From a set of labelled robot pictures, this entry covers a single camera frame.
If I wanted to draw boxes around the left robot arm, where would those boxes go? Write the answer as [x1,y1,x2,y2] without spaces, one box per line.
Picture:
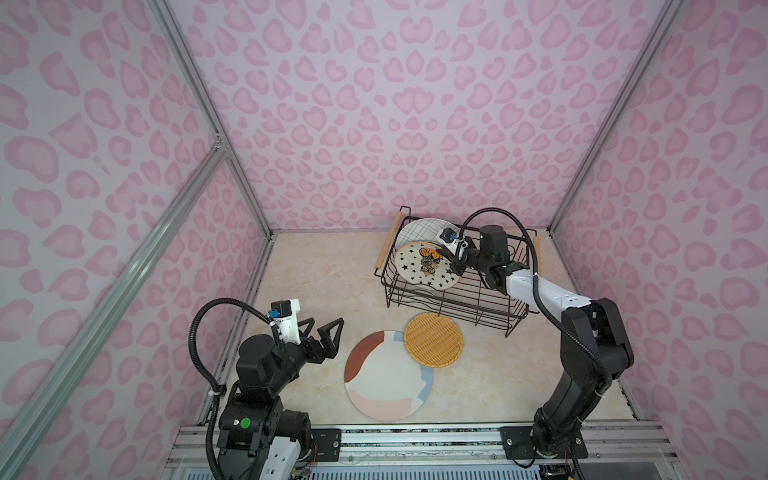
[206,318,344,479]

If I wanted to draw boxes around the large pastel colour-block plate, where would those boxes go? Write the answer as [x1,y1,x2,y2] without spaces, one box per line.
[344,330,434,422]

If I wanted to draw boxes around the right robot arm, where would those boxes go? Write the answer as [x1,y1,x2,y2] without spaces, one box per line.
[437,225,634,458]

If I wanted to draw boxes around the tan woven bamboo tray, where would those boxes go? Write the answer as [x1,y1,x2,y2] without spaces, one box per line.
[404,313,464,368]

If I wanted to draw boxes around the star pattern character plate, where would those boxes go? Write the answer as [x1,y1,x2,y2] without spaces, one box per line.
[394,242,461,291]

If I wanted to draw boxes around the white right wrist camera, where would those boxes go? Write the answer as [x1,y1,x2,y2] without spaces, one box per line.
[446,235,475,262]

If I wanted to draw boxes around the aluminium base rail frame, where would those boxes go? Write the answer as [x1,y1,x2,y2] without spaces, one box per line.
[158,392,685,480]

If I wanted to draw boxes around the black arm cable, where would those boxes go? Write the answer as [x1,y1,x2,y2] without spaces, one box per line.
[457,207,613,480]
[188,297,274,480]

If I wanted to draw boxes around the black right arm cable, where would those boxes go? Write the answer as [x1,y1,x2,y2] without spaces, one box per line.
[457,207,613,480]

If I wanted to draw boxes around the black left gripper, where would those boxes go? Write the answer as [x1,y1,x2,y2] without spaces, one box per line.
[267,315,342,399]

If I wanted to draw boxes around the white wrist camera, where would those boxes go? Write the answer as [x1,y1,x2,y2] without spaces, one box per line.
[446,235,475,262]
[268,299,301,345]

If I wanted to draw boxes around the white grid pattern plate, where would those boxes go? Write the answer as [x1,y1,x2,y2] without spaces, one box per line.
[394,218,459,250]

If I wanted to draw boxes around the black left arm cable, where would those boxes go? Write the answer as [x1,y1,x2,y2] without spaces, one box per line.
[188,297,274,480]

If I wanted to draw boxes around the black wire dish rack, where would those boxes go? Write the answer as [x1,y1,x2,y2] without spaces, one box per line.
[374,206,538,336]

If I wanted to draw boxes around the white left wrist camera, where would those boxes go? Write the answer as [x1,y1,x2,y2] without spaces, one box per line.
[268,299,301,345]

